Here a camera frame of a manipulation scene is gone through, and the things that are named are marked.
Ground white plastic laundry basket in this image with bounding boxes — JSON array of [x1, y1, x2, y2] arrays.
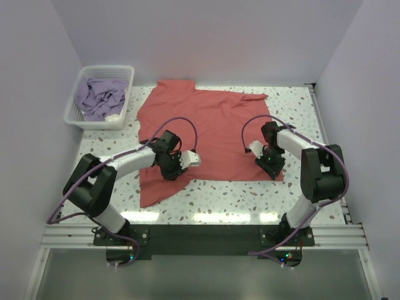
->
[[64, 65, 134, 130]]

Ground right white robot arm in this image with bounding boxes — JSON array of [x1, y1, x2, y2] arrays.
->
[[249, 121, 349, 246]]

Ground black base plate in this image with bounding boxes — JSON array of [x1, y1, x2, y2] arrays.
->
[[92, 224, 316, 266]]

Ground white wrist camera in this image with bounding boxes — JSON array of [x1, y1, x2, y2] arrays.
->
[[245, 141, 264, 158], [179, 150, 201, 169]]

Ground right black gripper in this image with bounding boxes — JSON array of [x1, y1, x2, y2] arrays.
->
[[255, 146, 286, 181]]

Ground purple cable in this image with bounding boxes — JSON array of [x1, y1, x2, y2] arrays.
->
[[46, 116, 199, 268], [241, 114, 349, 261]]

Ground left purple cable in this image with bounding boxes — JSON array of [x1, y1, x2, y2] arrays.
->
[[46, 116, 199, 268]]

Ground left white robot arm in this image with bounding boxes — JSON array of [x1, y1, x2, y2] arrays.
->
[[62, 131, 201, 245]]

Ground salmon red t-shirt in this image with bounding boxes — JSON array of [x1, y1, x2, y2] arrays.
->
[[137, 80, 270, 208]]

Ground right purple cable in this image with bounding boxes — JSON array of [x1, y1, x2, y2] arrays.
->
[[241, 114, 349, 261]]

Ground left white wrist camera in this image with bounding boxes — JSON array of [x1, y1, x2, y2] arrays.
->
[[179, 150, 201, 169]]

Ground purple t-shirt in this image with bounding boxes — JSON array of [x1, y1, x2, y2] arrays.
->
[[74, 77, 128, 122]]

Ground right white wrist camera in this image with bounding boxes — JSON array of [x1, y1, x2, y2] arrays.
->
[[245, 141, 264, 158]]

